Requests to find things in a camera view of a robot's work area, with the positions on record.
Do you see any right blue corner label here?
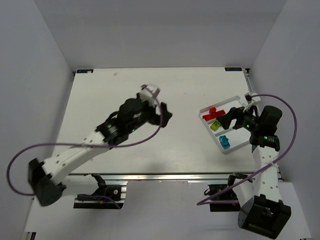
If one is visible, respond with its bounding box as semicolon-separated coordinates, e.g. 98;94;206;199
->
224;67;243;72

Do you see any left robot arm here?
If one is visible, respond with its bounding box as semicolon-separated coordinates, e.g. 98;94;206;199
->
28;93;173;207

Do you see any red small lego brick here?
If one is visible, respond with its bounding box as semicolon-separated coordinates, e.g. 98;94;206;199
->
209;107;217;115

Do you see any blue long lego brick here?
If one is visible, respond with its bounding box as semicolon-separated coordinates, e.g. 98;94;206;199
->
220;138;230;149

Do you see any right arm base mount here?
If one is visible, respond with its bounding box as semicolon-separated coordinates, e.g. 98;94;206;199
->
209;182;254;213

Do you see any left blue corner label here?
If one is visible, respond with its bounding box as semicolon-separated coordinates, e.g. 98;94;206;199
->
76;69;94;74

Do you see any blue corner label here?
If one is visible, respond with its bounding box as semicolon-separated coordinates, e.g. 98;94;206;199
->
76;69;94;74
224;67;243;72

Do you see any blue square lego brick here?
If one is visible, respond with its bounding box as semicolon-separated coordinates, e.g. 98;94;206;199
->
219;135;229;144

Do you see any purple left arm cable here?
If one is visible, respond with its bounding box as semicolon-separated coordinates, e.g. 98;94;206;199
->
6;84;165;209

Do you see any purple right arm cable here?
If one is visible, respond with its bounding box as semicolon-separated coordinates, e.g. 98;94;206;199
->
196;93;298;206

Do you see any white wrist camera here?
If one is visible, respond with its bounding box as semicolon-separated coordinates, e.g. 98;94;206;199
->
137;84;161;107
243;92;261;112

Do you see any white divided sorting tray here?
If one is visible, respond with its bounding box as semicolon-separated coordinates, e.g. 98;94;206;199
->
198;95;250;154

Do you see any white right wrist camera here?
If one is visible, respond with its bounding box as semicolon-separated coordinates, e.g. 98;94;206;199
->
243;92;261;112

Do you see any red lego plate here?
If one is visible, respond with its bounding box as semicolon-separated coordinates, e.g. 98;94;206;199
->
202;110;226;122

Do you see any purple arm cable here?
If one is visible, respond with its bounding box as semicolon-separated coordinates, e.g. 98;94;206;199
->
6;84;165;209
196;93;298;206

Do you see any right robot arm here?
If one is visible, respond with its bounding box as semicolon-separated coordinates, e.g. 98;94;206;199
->
217;105;292;240

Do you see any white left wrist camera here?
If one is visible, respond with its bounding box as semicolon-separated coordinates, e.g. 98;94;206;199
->
137;84;161;107

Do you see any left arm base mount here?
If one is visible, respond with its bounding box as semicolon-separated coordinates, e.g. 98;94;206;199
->
73;173;126;210

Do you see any aluminium front table rail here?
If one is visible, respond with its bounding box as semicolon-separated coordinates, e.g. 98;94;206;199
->
46;172;283;183

